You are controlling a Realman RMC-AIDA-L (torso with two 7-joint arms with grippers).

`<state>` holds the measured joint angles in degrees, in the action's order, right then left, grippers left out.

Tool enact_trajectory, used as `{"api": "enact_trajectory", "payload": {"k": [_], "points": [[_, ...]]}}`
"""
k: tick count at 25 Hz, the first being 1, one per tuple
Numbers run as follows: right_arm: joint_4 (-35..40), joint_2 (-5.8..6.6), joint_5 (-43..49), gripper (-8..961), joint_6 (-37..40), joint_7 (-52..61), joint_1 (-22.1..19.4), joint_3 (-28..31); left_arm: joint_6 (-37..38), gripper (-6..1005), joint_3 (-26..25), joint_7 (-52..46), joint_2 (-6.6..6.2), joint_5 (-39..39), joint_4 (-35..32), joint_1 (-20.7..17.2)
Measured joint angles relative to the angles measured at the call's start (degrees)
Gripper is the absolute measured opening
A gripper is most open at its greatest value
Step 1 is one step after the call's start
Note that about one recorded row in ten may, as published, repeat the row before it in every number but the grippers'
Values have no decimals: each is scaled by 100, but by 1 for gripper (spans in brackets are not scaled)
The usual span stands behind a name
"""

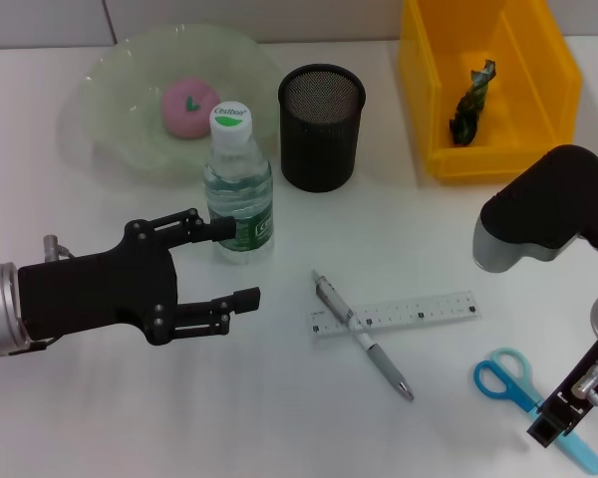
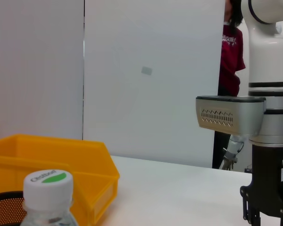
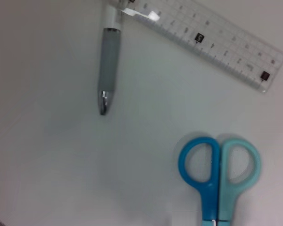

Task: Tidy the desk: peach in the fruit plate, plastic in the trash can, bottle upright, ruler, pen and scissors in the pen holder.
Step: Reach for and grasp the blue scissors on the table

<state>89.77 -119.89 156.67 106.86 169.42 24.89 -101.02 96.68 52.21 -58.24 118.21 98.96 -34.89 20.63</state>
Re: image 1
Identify yellow plastic bin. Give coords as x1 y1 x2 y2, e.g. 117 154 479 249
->
396 0 583 180

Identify green glass fruit plate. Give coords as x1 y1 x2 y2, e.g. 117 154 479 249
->
59 25 280 188

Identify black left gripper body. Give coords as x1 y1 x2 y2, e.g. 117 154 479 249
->
17 217 181 349

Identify black mesh pen holder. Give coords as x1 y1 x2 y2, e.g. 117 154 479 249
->
277 63 368 194

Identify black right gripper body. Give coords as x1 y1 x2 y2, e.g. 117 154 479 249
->
539 342 598 430

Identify clear water bottle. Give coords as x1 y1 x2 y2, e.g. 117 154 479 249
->
202 104 275 267

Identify blue scissors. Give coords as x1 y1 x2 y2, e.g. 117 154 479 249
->
472 347 598 475

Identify clear plastic ruler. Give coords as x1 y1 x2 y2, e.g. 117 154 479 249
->
306 291 481 340

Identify grey white pen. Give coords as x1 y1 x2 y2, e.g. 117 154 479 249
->
312 268 416 402

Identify gripper cable plug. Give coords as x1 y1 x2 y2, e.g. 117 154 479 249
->
42 233 77 264
571 361 598 415

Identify left gripper cable plug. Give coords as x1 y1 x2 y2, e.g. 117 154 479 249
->
42 233 77 264

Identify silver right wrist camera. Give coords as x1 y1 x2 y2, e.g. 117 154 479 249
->
471 143 598 274

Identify right gripper cable plug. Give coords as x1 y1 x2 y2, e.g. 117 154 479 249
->
571 361 598 415

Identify dark green drill bit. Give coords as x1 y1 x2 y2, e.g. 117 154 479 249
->
447 58 498 147

